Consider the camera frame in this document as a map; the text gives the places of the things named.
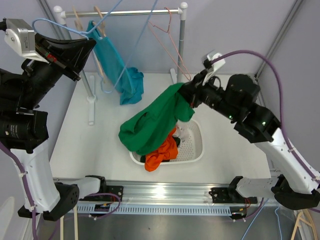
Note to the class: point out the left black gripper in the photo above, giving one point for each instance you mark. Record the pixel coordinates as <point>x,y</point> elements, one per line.
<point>75,61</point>

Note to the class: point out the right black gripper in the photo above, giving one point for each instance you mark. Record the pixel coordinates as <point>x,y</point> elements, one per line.
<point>193,90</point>

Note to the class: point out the blue wire hanger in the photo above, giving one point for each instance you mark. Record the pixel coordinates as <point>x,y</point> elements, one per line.
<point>125,34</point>

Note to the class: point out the dark green white t shirt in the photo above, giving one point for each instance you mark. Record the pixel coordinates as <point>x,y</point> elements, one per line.
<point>179,136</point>

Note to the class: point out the bright green t shirt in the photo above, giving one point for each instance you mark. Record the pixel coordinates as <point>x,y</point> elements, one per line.
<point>146,131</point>

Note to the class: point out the orange t shirt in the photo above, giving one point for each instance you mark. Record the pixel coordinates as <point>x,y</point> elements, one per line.
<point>168,150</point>

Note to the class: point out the pink wire hanger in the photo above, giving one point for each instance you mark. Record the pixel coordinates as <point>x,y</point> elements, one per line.
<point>171,37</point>

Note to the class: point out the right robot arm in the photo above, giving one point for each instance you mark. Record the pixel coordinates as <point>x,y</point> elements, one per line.
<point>296,187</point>

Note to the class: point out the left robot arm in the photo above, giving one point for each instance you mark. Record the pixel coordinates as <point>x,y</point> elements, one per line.
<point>23,127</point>

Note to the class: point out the blue t shirt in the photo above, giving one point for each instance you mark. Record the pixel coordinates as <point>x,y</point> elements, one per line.
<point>128,81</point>

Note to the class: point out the beige hanger on floor left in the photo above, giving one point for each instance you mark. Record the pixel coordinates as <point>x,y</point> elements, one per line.
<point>76,228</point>

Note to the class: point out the beige hanger on floor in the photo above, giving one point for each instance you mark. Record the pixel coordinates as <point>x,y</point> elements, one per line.
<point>304,225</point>
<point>76,228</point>

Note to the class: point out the beige hanger on floor right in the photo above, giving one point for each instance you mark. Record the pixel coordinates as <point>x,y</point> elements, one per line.
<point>304,225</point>

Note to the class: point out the metal clothes rack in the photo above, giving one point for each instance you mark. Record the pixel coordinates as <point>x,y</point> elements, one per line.
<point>61,16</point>

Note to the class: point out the white plastic basket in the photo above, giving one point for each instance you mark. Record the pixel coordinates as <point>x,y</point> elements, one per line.
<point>191,148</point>

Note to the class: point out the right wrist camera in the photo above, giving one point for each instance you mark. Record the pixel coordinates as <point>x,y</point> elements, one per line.
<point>212,68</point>

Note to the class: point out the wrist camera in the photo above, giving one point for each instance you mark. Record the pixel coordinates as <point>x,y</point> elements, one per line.
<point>20,36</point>
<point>212,68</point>

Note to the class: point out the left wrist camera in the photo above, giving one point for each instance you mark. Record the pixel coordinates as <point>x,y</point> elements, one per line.
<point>20,36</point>

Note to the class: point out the aluminium rail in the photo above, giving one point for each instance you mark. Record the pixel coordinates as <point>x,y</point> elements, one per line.
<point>160,198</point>

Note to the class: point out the light blue wire hanger floor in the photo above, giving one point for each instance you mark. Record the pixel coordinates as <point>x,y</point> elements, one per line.
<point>266,224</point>

